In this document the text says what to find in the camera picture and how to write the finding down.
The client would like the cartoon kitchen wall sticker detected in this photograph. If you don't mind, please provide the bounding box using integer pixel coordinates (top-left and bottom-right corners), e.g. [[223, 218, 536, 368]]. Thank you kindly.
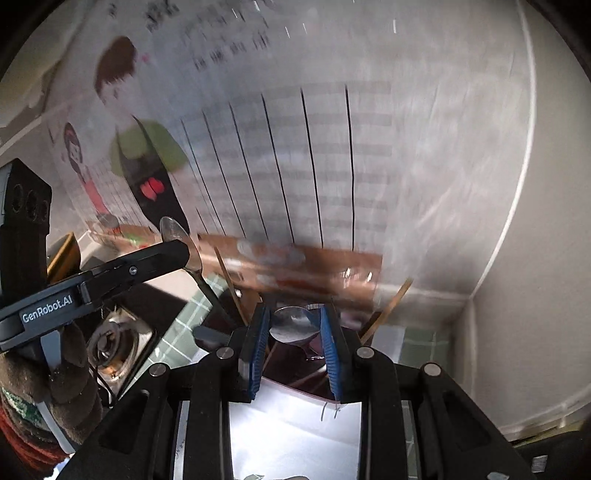
[[41, 0, 463, 301]]

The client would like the green white checkered tablecloth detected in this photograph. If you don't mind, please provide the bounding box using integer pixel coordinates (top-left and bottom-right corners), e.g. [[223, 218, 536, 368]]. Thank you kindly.
[[124, 271, 454, 480]]

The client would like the gloved left hand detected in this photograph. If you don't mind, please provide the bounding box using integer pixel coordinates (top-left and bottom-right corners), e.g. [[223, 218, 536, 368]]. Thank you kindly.
[[1, 323, 102, 479]]

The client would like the black gas stove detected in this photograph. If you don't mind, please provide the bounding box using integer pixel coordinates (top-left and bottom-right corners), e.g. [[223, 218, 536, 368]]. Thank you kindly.
[[82, 286, 185, 408]]

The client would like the black wok wooden handle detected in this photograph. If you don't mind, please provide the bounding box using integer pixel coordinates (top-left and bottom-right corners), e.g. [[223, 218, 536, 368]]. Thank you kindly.
[[46, 232, 81, 285]]

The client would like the steel spoon black handle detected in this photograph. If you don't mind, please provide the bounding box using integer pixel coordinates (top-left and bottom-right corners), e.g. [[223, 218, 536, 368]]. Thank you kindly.
[[159, 216, 235, 327]]

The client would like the black handled ladle spoon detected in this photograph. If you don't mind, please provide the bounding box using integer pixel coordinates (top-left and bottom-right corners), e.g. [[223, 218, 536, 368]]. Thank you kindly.
[[270, 306, 320, 346]]

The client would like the purple plastic utensil holder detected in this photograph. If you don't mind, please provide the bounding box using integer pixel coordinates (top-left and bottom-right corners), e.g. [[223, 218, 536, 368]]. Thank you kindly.
[[230, 294, 385, 405]]

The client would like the wooden chopstick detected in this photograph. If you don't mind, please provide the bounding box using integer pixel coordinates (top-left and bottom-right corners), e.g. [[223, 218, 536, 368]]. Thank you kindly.
[[360, 278, 413, 345], [212, 246, 249, 326]]

